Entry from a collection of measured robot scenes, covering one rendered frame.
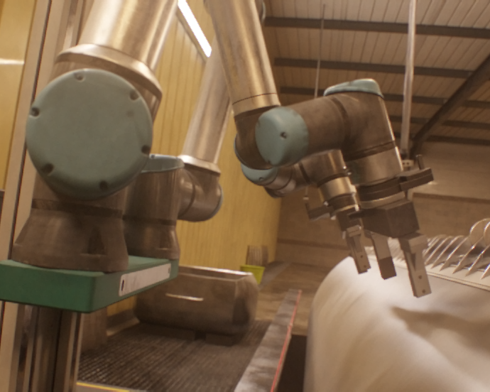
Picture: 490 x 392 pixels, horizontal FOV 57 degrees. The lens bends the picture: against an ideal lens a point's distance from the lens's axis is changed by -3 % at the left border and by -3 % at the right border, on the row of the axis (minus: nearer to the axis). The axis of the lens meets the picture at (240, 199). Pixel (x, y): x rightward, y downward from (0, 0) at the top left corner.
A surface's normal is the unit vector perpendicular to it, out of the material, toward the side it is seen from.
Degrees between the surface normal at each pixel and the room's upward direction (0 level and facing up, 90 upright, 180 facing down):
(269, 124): 115
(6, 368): 90
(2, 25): 90
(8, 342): 90
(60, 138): 95
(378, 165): 101
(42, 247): 70
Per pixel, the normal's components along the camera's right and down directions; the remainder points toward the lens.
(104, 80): 0.33, 0.05
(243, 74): -0.18, 0.10
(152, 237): 0.36, -0.37
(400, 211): 0.09, 0.05
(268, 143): -0.86, 0.29
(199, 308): -0.25, -0.11
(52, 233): 0.04, -0.41
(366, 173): -0.52, 0.22
